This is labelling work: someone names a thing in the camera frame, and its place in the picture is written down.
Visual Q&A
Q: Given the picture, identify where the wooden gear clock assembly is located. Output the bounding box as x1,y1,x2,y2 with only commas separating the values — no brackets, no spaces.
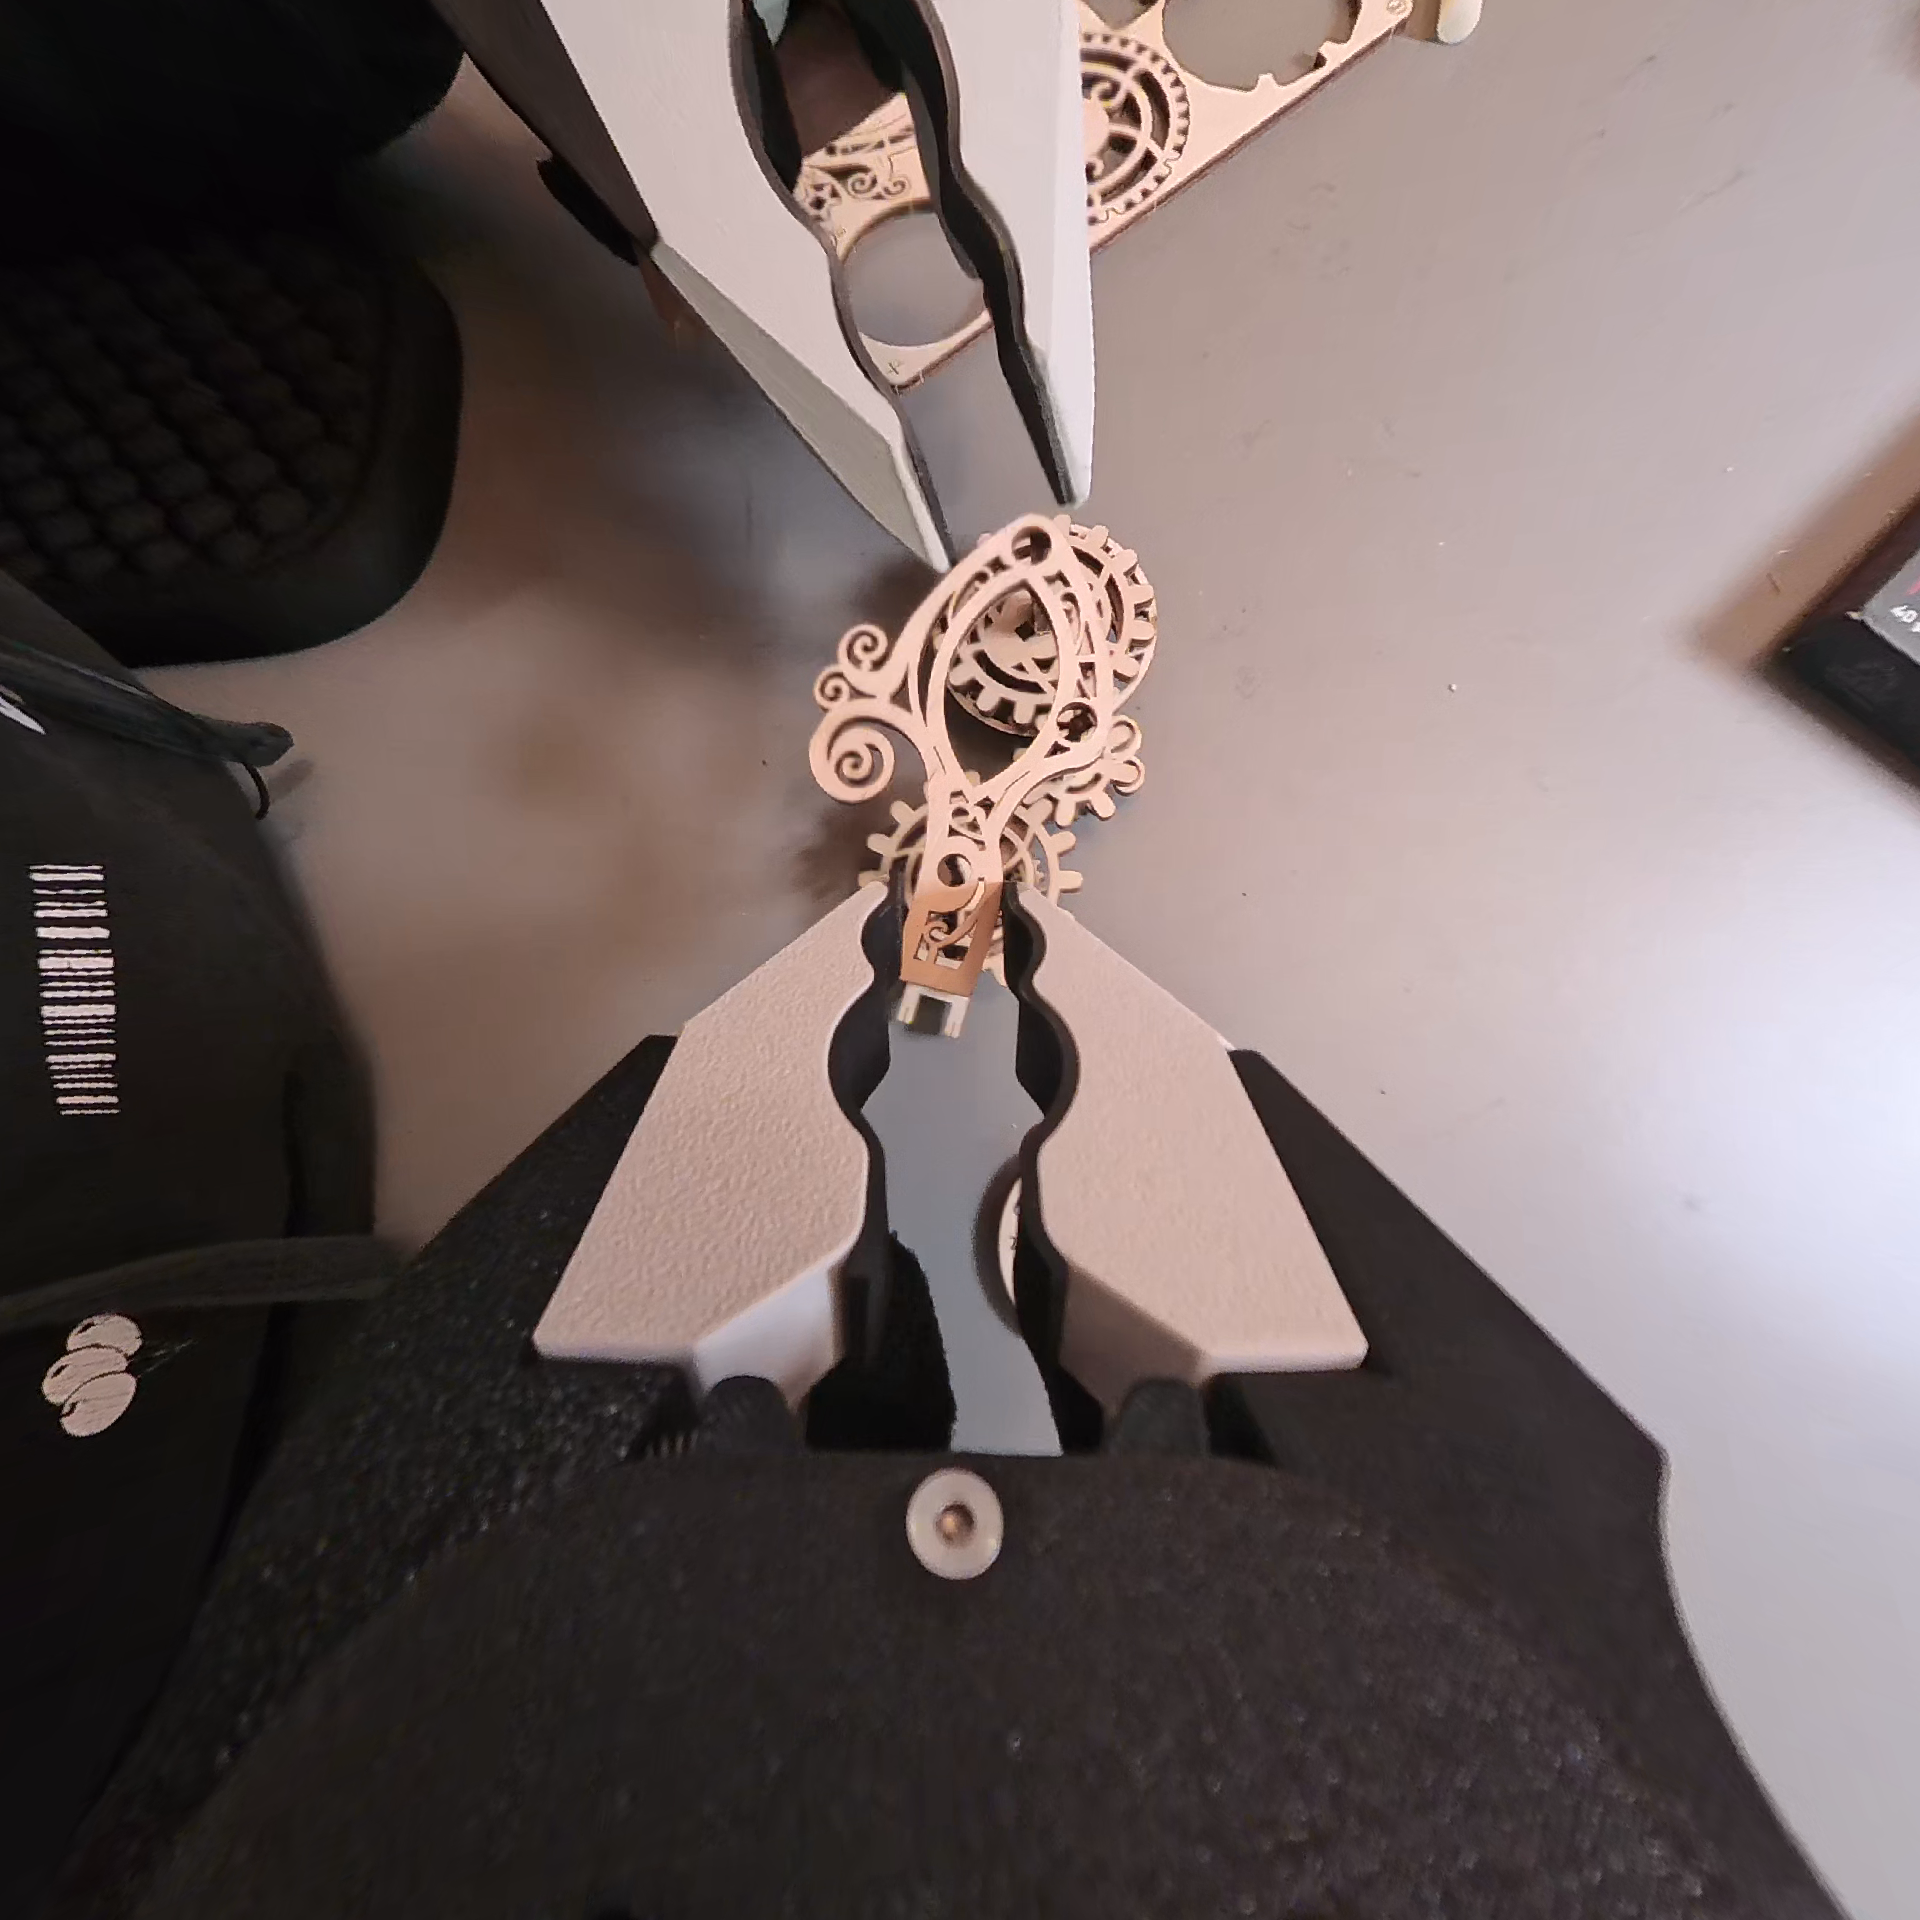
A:
857,517,1163,916

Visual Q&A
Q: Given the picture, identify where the wooden sheet with large gear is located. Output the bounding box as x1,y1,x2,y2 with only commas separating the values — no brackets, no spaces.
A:
796,0,1403,385

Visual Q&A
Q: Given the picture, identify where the wooden ornate bracket piece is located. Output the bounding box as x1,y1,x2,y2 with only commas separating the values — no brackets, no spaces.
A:
813,515,1144,1040

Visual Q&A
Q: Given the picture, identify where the black textured armrest pad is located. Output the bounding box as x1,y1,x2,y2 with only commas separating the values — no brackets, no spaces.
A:
0,224,460,669

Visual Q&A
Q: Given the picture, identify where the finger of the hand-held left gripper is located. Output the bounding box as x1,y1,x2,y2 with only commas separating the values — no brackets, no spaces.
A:
903,0,1100,508
539,0,958,571

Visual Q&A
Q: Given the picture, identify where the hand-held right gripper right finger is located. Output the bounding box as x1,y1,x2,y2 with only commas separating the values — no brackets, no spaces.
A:
990,888,1374,1450

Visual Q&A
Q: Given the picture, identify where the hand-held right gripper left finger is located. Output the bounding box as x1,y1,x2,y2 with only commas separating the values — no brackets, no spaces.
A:
533,884,904,1450

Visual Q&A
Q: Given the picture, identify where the black puzzle box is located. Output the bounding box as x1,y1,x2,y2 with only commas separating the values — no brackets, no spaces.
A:
1776,556,1920,752

